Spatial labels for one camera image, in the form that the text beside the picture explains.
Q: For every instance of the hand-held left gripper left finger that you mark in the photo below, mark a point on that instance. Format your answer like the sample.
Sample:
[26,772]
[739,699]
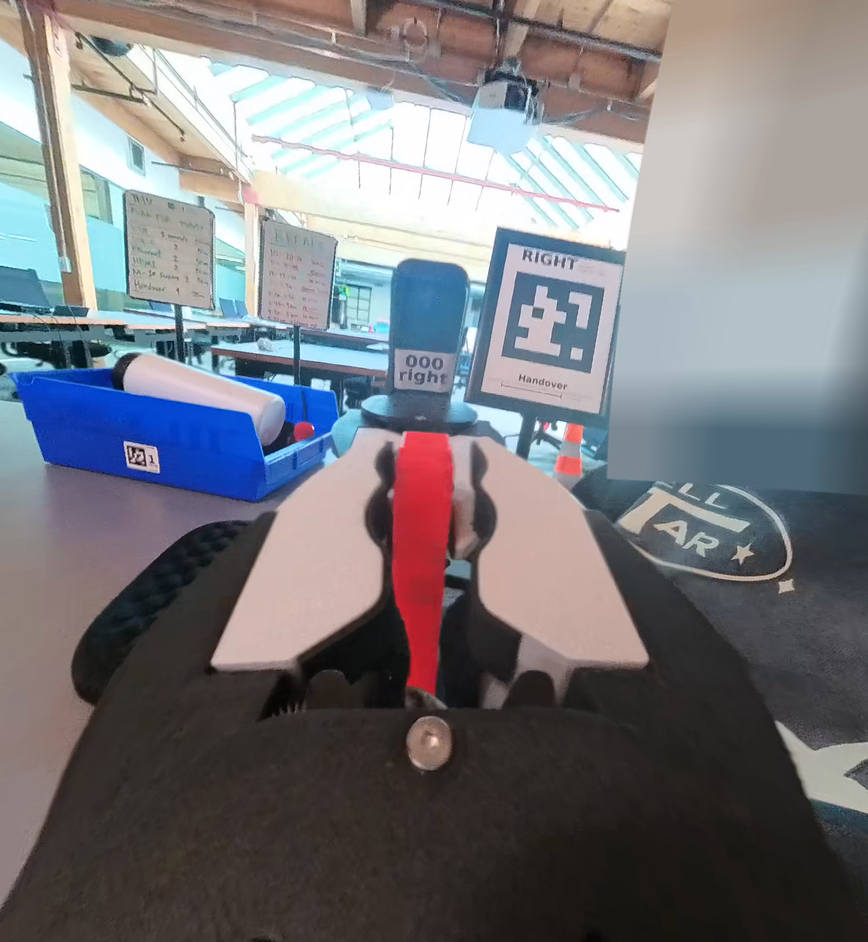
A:
[301,581]

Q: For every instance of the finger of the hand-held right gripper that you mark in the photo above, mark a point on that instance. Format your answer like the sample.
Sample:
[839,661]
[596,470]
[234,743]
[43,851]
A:
[463,508]

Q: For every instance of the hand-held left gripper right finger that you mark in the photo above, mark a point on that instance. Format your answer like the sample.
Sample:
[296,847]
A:
[559,581]

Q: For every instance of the red block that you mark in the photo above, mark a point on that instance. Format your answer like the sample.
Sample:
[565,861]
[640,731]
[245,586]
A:
[423,515]

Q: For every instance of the blue plastic bin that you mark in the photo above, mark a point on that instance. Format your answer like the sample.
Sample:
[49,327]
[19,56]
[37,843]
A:
[184,456]

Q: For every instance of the white bottle with black cap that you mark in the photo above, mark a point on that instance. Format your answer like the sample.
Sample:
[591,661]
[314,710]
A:
[198,394]

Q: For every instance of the framed code sign on stand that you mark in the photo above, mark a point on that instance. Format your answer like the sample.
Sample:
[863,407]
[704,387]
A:
[493,368]

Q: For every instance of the orange traffic cone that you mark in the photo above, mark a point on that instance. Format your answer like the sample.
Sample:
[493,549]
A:
[570,460]

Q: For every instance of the grey top desk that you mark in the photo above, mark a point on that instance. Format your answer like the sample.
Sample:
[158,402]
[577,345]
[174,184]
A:
[316,357]

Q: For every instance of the whiteboard with green heading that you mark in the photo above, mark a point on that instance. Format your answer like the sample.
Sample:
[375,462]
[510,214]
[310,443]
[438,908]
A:
[298,272]

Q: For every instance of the ceiling projector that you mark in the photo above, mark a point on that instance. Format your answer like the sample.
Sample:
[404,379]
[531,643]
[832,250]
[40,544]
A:
[504,110]

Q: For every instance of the whiteboard with black heading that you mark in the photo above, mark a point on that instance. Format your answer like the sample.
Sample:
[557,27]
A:
[169,250]

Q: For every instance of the wooden desk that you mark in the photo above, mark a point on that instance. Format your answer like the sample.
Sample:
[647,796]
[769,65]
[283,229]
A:
[73,318]

